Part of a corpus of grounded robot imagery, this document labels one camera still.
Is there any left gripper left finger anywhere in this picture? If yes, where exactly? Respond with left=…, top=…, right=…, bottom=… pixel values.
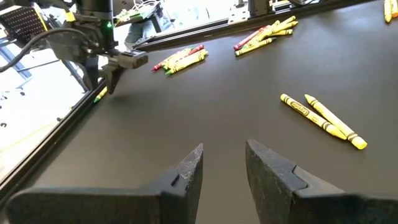
left=4, top=142, right=205, bottom=224

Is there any black table edge frame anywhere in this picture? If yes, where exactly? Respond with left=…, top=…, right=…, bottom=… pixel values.
left=0, top=0, right=383, bottom=203

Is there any green-tipped yellow crayon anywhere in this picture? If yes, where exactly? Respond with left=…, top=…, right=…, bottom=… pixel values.
left=93, top=86, right=109, bottom=105

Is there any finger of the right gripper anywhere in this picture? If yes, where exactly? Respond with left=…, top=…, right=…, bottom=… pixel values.
left=81, top=55, right=101, bottom=92
left=103, top=66, right=126, bottom=95

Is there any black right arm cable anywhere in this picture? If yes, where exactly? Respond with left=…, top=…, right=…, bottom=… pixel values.
left=0, top=27, right=91, bottom=74

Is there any pink crayon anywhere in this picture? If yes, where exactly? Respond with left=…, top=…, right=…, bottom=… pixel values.
left=151, top=44, right=205, bottom=72
left=233, top=26, right=268, bottom=51

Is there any black perforated panel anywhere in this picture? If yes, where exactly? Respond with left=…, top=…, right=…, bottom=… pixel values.
left=0, top=6, right=48, bottom=44

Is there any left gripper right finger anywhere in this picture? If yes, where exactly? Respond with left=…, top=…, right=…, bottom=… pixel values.
left=244, top=139, right=398, bottom=224

